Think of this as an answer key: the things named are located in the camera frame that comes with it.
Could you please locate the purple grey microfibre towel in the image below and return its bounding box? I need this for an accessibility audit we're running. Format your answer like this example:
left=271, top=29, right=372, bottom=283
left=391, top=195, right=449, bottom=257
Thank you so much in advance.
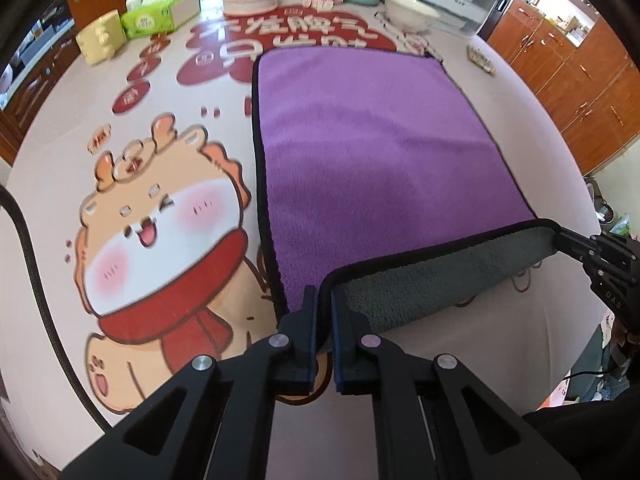
left=252, top=47, right=559, bottom=344

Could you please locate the yellow ceramic mug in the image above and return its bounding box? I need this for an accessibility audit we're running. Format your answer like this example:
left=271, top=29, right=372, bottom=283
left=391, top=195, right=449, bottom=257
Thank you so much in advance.
left=76, top=10, right=127, bottom=66

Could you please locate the black cable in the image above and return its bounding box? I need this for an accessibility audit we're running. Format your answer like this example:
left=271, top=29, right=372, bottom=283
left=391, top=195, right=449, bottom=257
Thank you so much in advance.
left=0, top=184, right=113, bottom=434

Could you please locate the green tissue box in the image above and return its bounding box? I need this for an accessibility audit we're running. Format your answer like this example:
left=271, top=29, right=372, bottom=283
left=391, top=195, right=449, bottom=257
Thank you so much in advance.
left=120, top=0, right=200, bottom=40

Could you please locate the white ceramic bowl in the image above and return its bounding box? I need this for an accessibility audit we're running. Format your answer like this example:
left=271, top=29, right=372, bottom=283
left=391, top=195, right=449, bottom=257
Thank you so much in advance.
left=384, top=0, right=440, bottom=34

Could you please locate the small clear box on table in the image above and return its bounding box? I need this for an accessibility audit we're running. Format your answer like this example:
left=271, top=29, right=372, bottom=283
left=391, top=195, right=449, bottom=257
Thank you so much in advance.
left=466, top=44, right=496, bottom=76

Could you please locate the wooden storage cabinet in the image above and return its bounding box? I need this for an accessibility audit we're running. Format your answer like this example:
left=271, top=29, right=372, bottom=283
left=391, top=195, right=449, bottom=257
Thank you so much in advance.
left=480, top=0, right=639, bottom=174

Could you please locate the pink cartoon printed tablecloth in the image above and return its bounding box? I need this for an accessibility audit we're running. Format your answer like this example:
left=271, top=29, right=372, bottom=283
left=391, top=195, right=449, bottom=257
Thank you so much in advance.
left=1, top=3, right=599, bottom=472

